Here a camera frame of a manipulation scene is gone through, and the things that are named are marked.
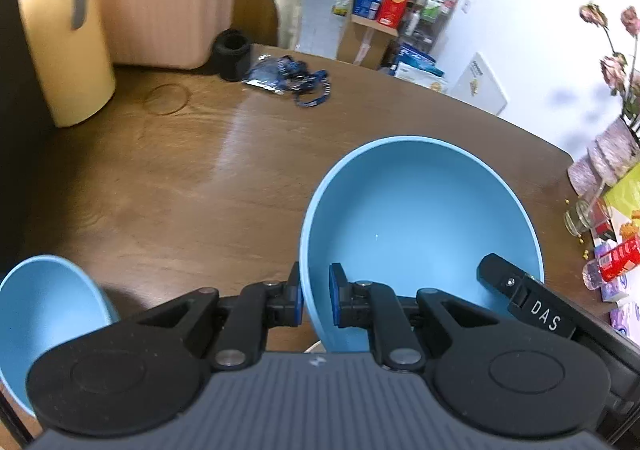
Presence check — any yellow thermos jug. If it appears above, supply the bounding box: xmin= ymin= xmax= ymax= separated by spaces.
xmin=15 ymin=0 xmax=117 ymax=129

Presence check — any clear plastic packet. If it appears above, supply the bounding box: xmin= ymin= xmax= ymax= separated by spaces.
xmin=242 ymin=57 xmax=287 ymax=93

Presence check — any red box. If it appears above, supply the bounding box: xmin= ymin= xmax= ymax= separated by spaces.
xmin=375 ymin=0 xmax=412 ymax=27

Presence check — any yellow green box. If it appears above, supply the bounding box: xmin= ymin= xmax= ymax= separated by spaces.
xmin=602 ymin=174 xmax=640 ymax=231

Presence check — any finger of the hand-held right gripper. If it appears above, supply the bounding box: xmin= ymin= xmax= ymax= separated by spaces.
xmin=477 ymin=253 xmax=532 ymax=317

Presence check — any blue white package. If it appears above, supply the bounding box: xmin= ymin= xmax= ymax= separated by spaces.
xmin=389 ymin=43 xmax=436 ymax=76

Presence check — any black paper bag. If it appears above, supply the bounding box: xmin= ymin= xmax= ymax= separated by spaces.
xmin=0 ymin=0 xmax=57 ymax=253

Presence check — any purple tissue pack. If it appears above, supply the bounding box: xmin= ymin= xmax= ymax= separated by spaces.
xmin=601 ymin=275 xmax=640 ymax=347

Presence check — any large blue bowl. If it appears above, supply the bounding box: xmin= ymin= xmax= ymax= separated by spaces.
xmin=299 ymin=136 xmax=546 ymax=355

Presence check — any pink flower wrapping paper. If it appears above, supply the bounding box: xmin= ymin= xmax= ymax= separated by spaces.
xmin=567 ymin=117 xmax=640 ymax=197

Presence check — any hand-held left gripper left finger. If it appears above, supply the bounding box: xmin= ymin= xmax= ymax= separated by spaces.
xmin=132 ymin=262 xmax=305 ymax=372

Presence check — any blue lanyard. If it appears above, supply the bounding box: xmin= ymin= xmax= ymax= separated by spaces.
xmin=276 ymin=56 xmax=332 ymax=109

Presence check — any wooden chair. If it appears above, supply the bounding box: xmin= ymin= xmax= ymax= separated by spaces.
xmin=234 ymin=0 xmax=282 ymax=51

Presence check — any cardboard box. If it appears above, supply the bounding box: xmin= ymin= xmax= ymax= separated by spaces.
xmin=337 ymin=14 xmax=400 ymax=66

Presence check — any red label bottle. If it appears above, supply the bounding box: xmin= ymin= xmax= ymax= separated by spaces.
xmin=582 ymin=235 xmax=640 ymax=291

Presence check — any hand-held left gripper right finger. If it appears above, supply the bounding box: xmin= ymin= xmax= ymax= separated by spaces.
xmin=328 ymin=264 xmax=505 ymax=372

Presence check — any pink suitcase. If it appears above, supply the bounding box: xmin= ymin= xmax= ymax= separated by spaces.
xmin=89 ymin=0 xmax=240 ymax=71

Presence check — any blue box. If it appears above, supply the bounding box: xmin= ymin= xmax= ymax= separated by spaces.
xmin=352 ymin=0 xmax=384 ymax=21

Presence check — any medium blue bowl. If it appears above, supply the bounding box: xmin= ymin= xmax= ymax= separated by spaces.
xmin=0 ymin=255 xmax=120 ymax=419

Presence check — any white board sign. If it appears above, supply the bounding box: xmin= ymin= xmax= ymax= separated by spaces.
xmin=449 ymin=52 xmax=510 ymax=116

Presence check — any dried rose bouquet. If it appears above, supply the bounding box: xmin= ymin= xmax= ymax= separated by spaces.
xmin=579 ymin=1 xmax=640 ymax=131

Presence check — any glass jar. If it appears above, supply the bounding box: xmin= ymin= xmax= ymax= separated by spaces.
xmin=563 ymin=189 xmax=614 ymax=236

